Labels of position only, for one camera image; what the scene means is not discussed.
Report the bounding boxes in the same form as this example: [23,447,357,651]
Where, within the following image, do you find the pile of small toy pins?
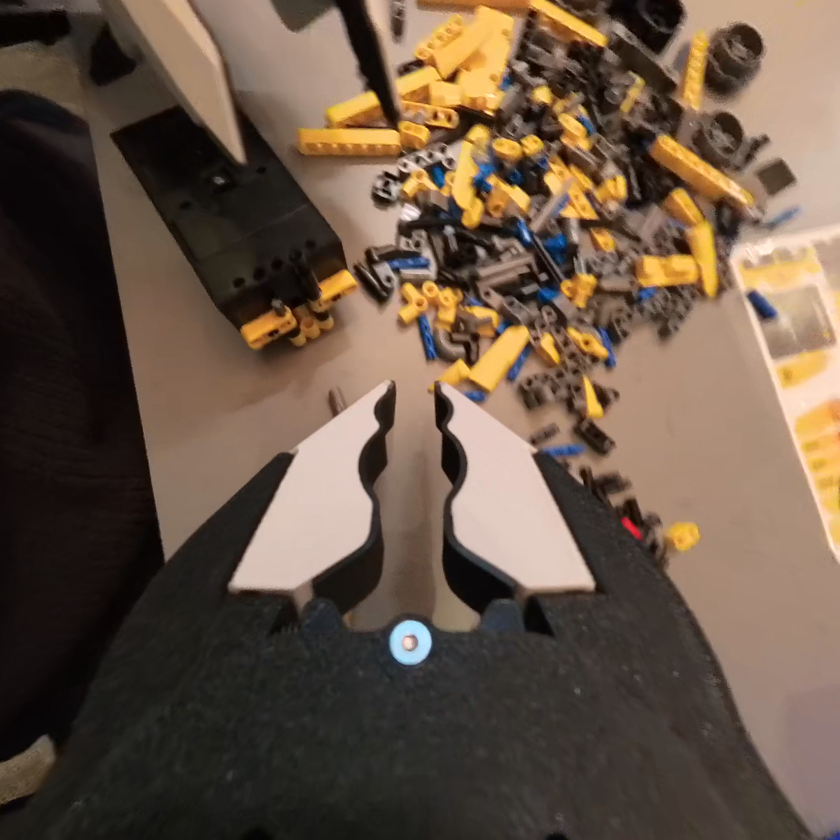
[577,459,664,568]

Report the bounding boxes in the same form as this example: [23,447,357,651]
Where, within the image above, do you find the group of black toy wheels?
[607,0,769,155]

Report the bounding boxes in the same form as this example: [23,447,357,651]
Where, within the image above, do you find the black toy battery box assembly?
[110,105,358,350]

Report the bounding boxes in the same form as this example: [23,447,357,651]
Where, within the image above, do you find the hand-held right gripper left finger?
[228,379,398,618]

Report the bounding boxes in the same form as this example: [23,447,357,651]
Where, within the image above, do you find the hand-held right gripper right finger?
[432,381,598,618]

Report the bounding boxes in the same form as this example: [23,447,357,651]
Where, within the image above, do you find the yellow printed instruction sheet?
[730,223,840,565]

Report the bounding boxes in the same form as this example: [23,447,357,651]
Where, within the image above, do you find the pile of toy building pieces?
[297,0,805,460]

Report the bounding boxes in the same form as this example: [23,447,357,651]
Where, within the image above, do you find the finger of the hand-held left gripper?
[271,0,404,127]
[98,0,249,165]

